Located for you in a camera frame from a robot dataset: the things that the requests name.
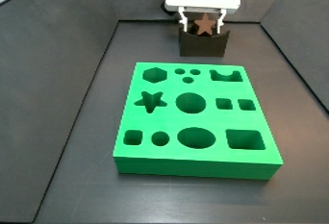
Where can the dark grey curved fixture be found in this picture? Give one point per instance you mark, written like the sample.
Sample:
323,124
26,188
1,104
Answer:
202,46

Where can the brown star prism object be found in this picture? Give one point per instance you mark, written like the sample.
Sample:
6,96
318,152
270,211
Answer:
204,25

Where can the green foam shape board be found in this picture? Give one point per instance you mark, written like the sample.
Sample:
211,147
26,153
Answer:
192,123

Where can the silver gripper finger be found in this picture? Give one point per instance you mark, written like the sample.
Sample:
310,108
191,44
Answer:
183,19
219,21

